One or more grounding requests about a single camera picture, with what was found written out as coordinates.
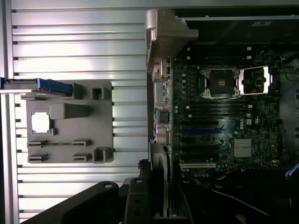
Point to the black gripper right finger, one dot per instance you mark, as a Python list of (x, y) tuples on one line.
[(189, 203)]

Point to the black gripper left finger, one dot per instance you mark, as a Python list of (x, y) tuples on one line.
[(137, 205)]

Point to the white expansion slot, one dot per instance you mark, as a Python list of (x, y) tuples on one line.
[(198, 165)]

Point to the blue expansion slot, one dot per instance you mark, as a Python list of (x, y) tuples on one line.
[(201, 131)]

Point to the silver chipset heatsink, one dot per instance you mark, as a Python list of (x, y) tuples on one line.
[(243, 148)]

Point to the grey plastic parts rack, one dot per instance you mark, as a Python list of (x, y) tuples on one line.
[(70, 130)]

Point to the green motherboard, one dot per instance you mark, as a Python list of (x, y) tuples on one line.
[(264, 116)]

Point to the CPU socket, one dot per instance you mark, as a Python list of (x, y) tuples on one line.
[(220, 82)]

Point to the silver CPU chip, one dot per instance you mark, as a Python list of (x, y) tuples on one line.
[(40, 122)]

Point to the metal socket cover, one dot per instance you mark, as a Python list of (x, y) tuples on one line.
[(266, 80)]

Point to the hard disk with blue caddy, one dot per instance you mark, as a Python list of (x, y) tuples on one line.
[(51, 85)]

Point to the open grey PC case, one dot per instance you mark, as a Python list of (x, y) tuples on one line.
[(170, 30)]

